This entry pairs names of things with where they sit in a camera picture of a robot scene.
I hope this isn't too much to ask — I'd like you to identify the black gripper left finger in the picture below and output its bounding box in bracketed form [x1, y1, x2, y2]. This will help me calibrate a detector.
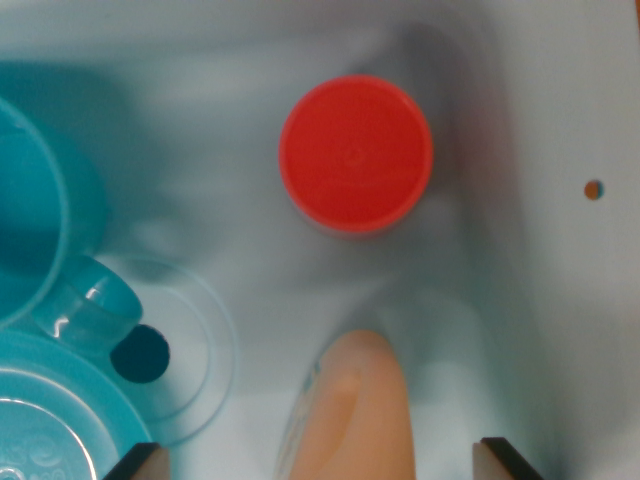
[102, 442, 171, 480]

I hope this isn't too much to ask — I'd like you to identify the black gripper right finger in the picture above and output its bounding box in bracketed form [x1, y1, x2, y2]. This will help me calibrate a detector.
[472, 436, 544, 480]

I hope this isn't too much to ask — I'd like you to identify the cream detergent bottle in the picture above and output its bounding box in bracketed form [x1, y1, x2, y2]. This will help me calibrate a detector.
[274, 328, 417, 480]

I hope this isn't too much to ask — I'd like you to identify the light blue toy sink unit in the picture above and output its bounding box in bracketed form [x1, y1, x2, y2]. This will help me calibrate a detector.
[0, 0, 640, 480]

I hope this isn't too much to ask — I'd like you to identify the teal toy plate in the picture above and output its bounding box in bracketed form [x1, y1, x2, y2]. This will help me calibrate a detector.
[0, 329, 151, 480]

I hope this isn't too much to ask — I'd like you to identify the teal toy mug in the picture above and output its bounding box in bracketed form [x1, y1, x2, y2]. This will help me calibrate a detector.
[0, 59, 144, 354]

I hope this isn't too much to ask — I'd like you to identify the red toy cup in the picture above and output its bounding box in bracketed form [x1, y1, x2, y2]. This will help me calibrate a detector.
[278, 74, 434, 236]

